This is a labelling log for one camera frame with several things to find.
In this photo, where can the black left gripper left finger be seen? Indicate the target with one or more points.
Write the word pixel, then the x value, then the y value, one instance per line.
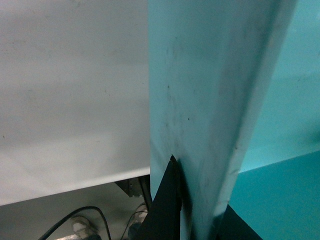
pixel 163 221

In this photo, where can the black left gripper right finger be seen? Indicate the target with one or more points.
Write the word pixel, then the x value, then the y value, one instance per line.
pixel 233 227

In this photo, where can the turquoise plastic bin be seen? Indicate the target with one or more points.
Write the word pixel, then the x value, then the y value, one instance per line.
pixel 234 85

